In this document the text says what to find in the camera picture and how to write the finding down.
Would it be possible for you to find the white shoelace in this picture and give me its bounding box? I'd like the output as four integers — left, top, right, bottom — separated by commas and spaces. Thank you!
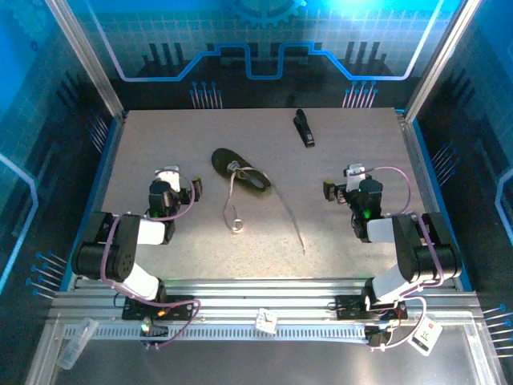
222, 160, 307, 256

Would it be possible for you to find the dark green canvas shoe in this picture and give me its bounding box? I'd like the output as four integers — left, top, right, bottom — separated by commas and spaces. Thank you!
211, 148, 273, 194

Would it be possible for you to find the black stapler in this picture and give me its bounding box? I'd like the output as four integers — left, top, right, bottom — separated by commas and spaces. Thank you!
293, 108, 316, 149

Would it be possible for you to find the small white paper tag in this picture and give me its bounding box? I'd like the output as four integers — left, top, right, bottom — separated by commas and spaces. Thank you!
256, 307, 279, 334

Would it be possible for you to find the white card label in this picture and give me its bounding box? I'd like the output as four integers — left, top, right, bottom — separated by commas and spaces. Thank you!
409, 316, 444, 357

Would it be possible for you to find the clear plastic holder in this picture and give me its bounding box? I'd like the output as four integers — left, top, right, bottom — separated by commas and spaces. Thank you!
55, 318, 100, 371

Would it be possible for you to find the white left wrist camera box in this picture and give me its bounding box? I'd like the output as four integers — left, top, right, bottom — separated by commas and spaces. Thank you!
155, 165, 182, 193

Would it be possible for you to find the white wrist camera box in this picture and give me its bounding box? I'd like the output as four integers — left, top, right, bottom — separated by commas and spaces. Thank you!
342, 163, 368, 192
155, 165, 182, 193

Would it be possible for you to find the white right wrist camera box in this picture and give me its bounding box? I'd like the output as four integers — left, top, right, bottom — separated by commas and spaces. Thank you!
342, 163, 368, 192

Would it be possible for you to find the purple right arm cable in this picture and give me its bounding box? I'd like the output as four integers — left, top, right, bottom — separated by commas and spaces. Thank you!
366, 165, 446, 352

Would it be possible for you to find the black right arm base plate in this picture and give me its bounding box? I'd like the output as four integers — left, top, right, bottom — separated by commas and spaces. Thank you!
334, 294, 409, 322

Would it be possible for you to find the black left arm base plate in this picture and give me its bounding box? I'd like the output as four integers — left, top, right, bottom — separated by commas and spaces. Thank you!
121, 294, 194, 322

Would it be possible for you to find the aluminium frame rail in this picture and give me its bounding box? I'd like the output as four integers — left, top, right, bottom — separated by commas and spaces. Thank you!
48, 278, 484, 322

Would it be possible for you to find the slotted grey cable duct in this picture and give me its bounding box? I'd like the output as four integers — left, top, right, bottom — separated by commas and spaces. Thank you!
63, 322, 372, 342

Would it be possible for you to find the aluminium frame post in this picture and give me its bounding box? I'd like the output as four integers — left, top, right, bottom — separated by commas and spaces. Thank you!
42, 0, 126, 122
403, 0, 485, 124

